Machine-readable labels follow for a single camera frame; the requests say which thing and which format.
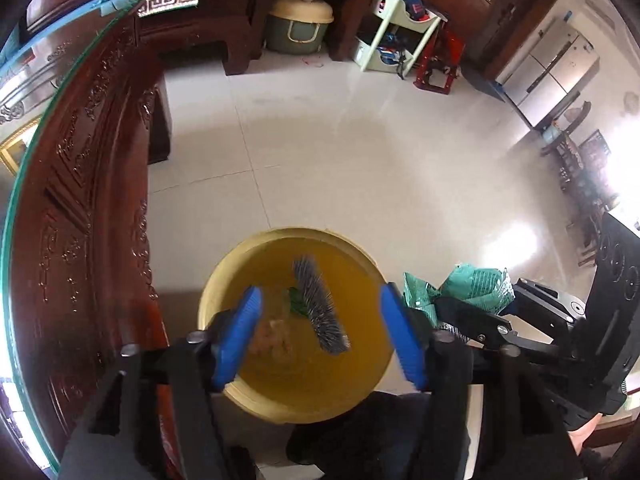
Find long dark wooden cabinet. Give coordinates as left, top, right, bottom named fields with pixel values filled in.
left=375, top=0, right=561, bottom=81

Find person's dark trousers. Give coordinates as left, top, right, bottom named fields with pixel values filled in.
left=285, top=391, right=481, bottom=480

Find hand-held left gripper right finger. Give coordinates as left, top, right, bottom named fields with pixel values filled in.
left=377, top=282, right=586, bottom=480

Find green snack wrapper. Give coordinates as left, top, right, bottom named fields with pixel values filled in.
left=402, top=264, right=516, bottom=333

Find silver refrigerator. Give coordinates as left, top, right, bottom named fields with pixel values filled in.
left=500, top=17, right=601, bottom=128

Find dark blue floor mat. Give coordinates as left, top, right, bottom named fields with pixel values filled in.
left=460, top=66, right=507, bottom=104

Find green basket with yellow lid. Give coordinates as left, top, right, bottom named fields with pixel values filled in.
left=265, top=0, right=335, bottom=56

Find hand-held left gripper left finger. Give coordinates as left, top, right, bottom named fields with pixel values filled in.
left=57, top=285, right=264, bottom=480

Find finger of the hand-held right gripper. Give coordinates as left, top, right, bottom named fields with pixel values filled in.
left=434, top=296, right=568, bottom=361
left=510, top=277, right=587, bottom=331

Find orange peel scraps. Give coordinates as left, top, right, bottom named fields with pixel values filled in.
left=250, top=315, right=297, bottom=362

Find red wooden stool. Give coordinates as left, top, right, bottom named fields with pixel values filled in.
left=414, top=22, right=466, bottom=96

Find person's right forearm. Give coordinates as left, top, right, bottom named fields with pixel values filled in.
left=570, top=412, right=608, bottom=467

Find dark wooden dining chair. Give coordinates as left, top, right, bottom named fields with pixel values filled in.
left=552, top=130, right=617, bottom=211
left=575, top=202, right=610, bottom=268

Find small green scrap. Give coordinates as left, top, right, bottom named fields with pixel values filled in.
left=285, top=286, right=311, bottom=318

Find small white green shelf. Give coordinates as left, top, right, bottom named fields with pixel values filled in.
left=350, top=0, right=443, bottom=73

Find carved dark wooden sofa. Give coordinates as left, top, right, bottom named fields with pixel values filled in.
left=25, top=0, right=266, bottom=77

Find carved wooden glass-topped table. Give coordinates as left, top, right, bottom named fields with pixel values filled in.
left=0, top=0, right=173, bottom=480

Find yellow plastic bin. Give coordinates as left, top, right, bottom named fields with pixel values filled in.
left=197, top=227, right=396, bottom=423

